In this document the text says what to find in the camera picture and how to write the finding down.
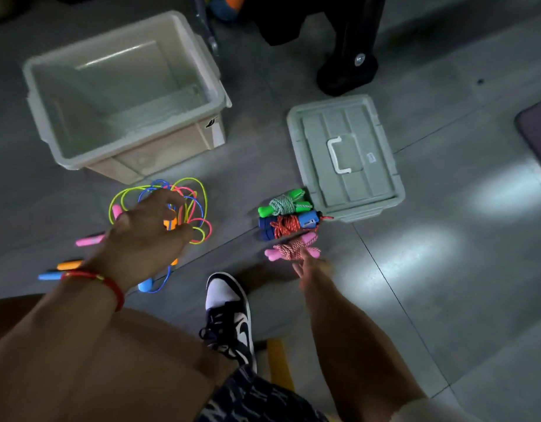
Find person's right hand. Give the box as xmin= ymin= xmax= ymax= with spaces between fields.
xmin=291 ymin=253 xmax=337 ymax=291

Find person's left hand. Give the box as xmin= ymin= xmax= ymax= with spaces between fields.
xmin=81 ymin=189 xmax=202 ymax=291

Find pink thick handled jump rope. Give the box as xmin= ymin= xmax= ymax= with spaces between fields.
xmin=264 ymin=230 xmax=323 ymax=263

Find red rope blue-handled jump rope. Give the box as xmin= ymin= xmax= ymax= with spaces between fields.
xmin=258 ymin=210 xmax=333 ymax=241

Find green jump rope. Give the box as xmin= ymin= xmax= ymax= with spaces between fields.
xmin=257 ymin=188 xmax=314 ymax=219

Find yellow rope orange handles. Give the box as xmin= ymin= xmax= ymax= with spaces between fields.
xmin=56 ymin=177 xmax=210 ymax=271

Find white plastic bin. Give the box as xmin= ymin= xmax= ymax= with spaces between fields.
xmin=22 ymin=10 xmax=233 ymax=185

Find person's left forearm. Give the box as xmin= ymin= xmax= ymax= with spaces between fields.
xmin=0 ymin=275 xmax=122 ymax=422

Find person's right forearm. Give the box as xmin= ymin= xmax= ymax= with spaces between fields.
xmin=301 ymin=277 xmax=427 ymax=422

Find white bin lid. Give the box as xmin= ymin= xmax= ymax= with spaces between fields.
xmin=286 ymin=94 xmax=407 ymax=224

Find person's right leg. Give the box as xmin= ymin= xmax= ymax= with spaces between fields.
xmin=0 ymin=294 xmax=240 ymax=422

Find black white right shoe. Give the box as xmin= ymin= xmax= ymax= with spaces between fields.
xmin=198 ymin=271 xmax=258 ymax=376

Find navy patterned shorts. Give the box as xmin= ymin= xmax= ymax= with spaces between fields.
xmin=195 ymin=365 xmax=337 ymax=422

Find black maroon exercise machine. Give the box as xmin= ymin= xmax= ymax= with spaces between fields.
xmin=248 ymin=0 xmax=388 ymax=97

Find multicoloured hula hoop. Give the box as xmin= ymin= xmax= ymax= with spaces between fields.
xmin=207 ymin=0 xmax=247 ymax=23

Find purple floor mat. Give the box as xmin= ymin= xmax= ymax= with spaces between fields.
xmin=515 ymin=94 xmax=541 ymax=181

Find red string bracelet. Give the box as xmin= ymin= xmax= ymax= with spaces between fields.
xmin=61 ymin=270 xmax=127 ymax=313

